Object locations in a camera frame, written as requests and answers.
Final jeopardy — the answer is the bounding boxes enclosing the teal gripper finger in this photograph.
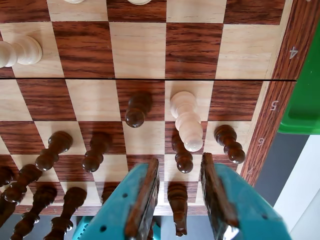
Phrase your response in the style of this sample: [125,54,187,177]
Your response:
[199,152,293,240]
[79,157,161,240]

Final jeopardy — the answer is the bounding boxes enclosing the white chess pawn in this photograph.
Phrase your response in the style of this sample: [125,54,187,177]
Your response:
[169,90,204,153]

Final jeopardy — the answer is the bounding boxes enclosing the dark wooden king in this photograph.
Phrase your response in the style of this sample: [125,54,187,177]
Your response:
[42,186,88,240]

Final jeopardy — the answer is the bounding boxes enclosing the dark wooden knight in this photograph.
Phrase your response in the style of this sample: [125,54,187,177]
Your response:
[0,197,22,225]
[166,182,189,237]

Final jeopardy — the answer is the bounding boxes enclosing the dark wooden pawn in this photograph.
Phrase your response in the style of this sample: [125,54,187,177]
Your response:
[0,165,15,188]
[124,92,153,129]
[34,130,74,172]
[214,124,247,165]
[81,131,113,173]
[171,134,194,174]
[0,163,44,204]

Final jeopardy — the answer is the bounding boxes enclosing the dark wooden bishop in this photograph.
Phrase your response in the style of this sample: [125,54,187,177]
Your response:
[10,184,58,240]

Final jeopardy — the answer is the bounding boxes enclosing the green plastic container lid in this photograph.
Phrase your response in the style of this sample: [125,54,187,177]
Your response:
[277,31,320,136]

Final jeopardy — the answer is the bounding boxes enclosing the wooden folding chessboard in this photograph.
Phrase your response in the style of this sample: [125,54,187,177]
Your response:
[0,0,320,217]

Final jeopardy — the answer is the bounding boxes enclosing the light wooden knight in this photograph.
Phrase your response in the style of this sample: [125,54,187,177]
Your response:
[126,0,153,6]

